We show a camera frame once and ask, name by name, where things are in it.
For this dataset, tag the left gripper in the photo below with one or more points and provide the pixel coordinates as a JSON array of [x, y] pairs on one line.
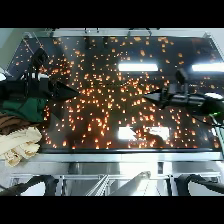
[[57, 90]]

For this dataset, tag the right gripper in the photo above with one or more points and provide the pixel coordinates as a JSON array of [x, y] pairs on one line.
[[165, 97]]

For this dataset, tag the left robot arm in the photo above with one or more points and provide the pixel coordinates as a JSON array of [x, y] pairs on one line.
[[20, 89]]

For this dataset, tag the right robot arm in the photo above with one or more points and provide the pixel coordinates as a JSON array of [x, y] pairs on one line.
[[196, 100]]

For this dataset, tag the dark green garment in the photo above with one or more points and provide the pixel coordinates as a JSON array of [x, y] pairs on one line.
[[28, 110]]

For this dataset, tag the brown garment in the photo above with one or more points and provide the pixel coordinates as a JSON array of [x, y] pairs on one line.
[[13, 123]]

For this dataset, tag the cream garment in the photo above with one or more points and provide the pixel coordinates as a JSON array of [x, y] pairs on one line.
[[18, 143]]

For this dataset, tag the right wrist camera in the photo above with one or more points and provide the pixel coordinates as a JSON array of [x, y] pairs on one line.
[[181, 77]]

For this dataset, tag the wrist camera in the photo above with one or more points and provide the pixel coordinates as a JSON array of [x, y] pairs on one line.
[[181, 77], [39, 58]]

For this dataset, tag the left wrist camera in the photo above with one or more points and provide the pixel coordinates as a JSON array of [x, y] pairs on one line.
[[39, 58]]

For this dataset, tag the silver frame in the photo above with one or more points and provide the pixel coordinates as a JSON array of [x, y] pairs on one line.
[[100, 158]]

